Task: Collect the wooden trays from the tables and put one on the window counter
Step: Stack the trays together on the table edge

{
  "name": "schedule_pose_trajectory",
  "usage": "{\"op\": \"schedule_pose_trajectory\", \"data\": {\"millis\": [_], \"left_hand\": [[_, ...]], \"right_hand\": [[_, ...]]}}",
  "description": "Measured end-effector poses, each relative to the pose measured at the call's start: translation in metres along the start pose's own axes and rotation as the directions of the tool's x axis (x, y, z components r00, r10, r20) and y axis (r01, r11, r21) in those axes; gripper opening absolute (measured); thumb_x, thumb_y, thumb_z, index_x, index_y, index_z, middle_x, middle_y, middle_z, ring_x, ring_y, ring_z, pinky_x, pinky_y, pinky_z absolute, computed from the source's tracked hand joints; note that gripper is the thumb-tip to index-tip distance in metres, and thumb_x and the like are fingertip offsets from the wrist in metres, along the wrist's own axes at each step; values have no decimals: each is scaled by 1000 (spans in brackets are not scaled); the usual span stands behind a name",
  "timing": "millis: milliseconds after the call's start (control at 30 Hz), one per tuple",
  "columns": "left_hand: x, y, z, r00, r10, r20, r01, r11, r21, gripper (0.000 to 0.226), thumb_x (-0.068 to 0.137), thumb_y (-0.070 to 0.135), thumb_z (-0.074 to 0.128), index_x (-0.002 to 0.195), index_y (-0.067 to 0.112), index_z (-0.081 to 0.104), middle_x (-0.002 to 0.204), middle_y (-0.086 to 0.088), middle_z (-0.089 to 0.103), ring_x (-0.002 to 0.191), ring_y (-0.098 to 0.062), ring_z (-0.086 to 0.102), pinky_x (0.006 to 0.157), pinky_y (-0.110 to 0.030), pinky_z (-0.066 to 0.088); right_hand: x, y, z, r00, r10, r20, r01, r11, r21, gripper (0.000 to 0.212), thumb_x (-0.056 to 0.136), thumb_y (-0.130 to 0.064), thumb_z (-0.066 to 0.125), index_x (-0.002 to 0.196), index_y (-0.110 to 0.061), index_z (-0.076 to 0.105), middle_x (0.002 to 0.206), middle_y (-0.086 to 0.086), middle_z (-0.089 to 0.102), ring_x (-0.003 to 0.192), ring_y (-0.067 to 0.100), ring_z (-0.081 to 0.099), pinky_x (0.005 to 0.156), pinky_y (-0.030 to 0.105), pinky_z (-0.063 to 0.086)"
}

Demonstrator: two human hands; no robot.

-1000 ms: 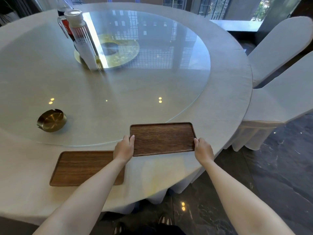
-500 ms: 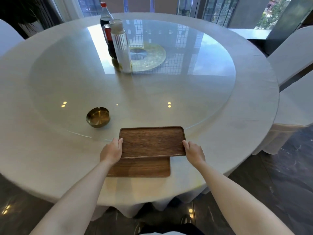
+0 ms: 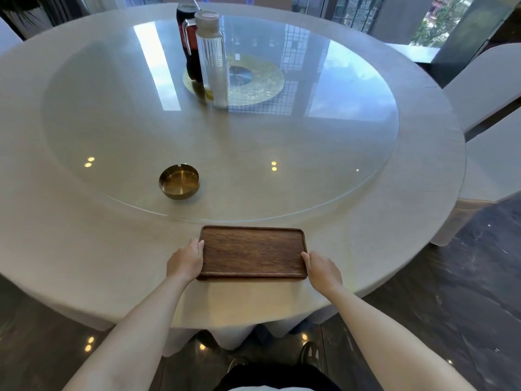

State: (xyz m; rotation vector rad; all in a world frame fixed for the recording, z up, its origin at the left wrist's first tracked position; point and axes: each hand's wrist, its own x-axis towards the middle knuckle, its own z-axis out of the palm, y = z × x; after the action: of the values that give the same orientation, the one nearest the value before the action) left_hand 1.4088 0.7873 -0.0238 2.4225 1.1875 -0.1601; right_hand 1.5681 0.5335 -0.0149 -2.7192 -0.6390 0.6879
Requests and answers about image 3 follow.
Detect person's left hand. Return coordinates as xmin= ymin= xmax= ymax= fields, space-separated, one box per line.
xmin=166 ymin=239 xmax=205 ymax=282

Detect person's right hand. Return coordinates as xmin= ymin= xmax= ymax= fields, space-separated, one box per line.
xmin=301 ymin=251 xmax=344 ymax=297

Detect brown wooden tray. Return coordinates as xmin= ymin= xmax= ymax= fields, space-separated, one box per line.
xmin=196 ymin=225 xmax=309 ymax=281

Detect person's left forearm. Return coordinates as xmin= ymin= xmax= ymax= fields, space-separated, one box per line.
xmin=61 ymin=273 xmax=196 ymax=391

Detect person's right forearm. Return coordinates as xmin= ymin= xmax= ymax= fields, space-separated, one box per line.
xmin=325 ymin=282 xmax=478 ymax=391

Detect gold metal ashtray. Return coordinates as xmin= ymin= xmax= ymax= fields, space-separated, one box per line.
xmin=158 ymin=163 xmax=200 ymax=201

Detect beige tablecloth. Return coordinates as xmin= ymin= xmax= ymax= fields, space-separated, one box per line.
xmin=0 ymin=2 xmax=467 ymax=358

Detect person's right shoe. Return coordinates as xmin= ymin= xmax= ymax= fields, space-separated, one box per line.
xmin=300 ymin=341 xmax=324 ymax=372

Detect person's shoe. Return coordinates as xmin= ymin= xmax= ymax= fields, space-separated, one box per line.
xmin=300 ymin=341 xmax=324 ymax=372
xmin=226 ymin=356 xmax=249 ymax=375

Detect person's left shoe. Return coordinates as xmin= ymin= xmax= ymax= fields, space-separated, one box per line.
xmin=226 ymin=356 xmax=249 ymax=375

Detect person's black shorts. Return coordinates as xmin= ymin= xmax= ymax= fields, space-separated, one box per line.
xmin=213 ymin=363 xmax=342 ymax=391

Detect round glass turntable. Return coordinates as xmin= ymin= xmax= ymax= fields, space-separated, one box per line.
xmin=42 ymin=15 xmax=400 ymax=223

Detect gold turntable base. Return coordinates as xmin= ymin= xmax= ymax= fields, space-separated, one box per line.
xmin=183 ymin=53 xmax=285 ymax=106

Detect clear glass water bottle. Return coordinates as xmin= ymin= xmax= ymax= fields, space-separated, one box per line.
xmin=182 ymin=10 xmax=230 ymax=110

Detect white covered chair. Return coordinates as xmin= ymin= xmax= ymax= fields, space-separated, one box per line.
xmin=430 ymin=108 xmax=521 ymax=247
xmin=442 ymin=43 xmax=521 ymax=134

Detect dark soda bottle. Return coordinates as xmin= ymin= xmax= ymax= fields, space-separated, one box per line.
xmin=176 ymin=0 xmax=204 ymax=83

